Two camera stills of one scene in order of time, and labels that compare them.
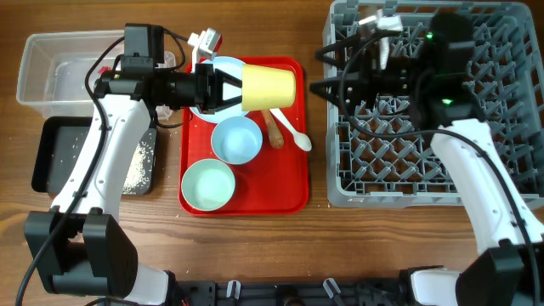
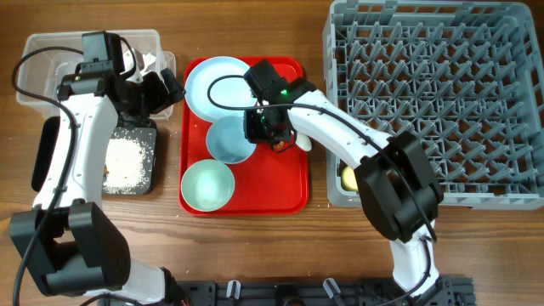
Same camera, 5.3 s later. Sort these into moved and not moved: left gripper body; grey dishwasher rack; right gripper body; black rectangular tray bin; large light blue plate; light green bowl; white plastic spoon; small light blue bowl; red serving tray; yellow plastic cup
Moved: right gripper body; left gripper body; small light blue bowl; yellow plastic cup
Not moved: grey dishwasher rack; black rectangular tray bin; light green bowl; red serving tray; large light blue plate; white plastic spoon
